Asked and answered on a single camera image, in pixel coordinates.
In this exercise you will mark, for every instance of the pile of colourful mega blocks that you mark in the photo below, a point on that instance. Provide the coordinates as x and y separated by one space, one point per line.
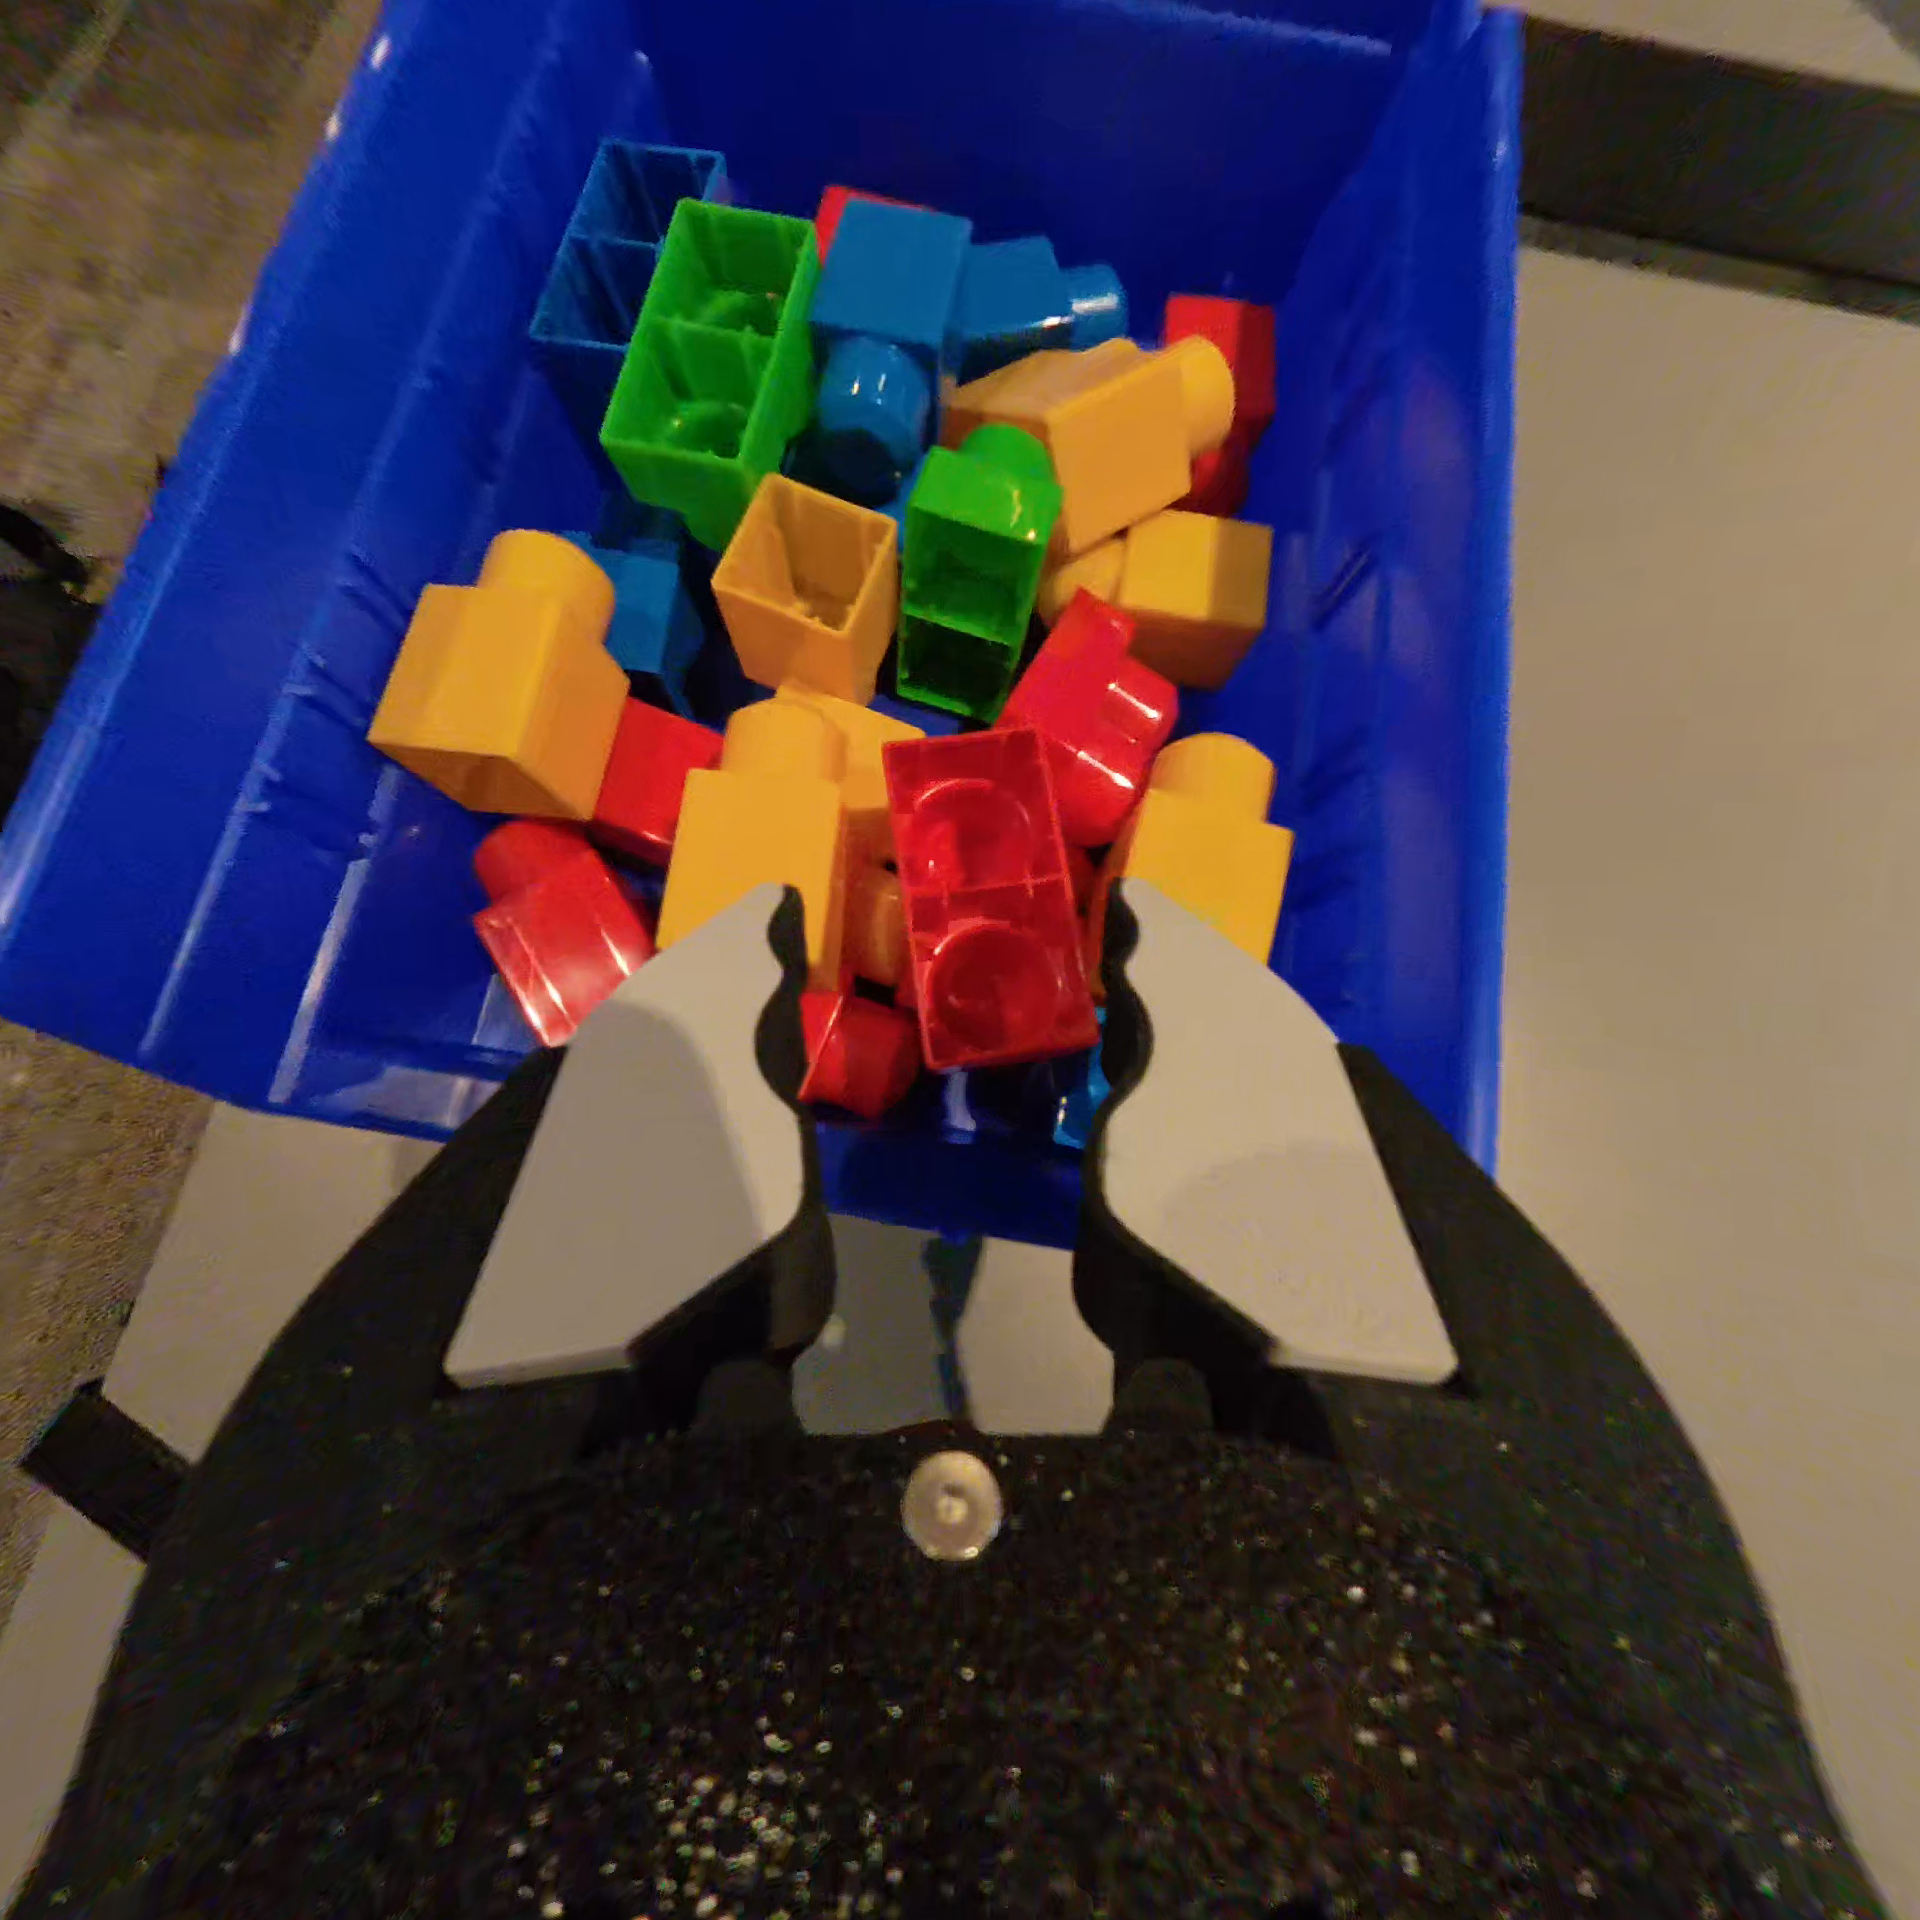
752 584

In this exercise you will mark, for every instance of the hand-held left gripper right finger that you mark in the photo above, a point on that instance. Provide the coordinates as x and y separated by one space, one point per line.
1260 1186

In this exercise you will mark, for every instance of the red two-stud mega block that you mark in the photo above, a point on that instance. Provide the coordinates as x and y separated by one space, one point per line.
976 901

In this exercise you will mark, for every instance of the blue plastic block bin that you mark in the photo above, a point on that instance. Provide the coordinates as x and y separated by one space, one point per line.
301 600

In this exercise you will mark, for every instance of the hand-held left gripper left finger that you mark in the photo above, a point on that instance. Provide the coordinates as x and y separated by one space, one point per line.
644 1186

